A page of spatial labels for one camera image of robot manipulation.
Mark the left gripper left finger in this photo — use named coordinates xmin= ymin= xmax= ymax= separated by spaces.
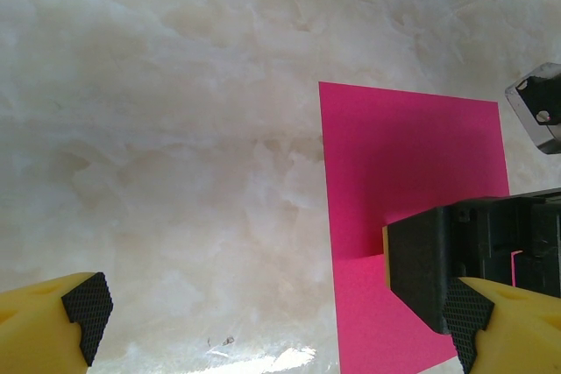
xmin=0 ymin=272 xmax=114 ymax=374

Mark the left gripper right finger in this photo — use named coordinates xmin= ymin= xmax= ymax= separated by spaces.
xmin=442 ymin=276 xmax=561 ymax=374

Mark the magenta cloth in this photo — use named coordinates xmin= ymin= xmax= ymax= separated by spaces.
xmin=318 ymin=81 xmax=525 ymax=374

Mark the silver metal corner bracket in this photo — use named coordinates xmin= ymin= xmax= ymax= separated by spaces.
xmin=504 ymin=62 xmax=561 ymax=156

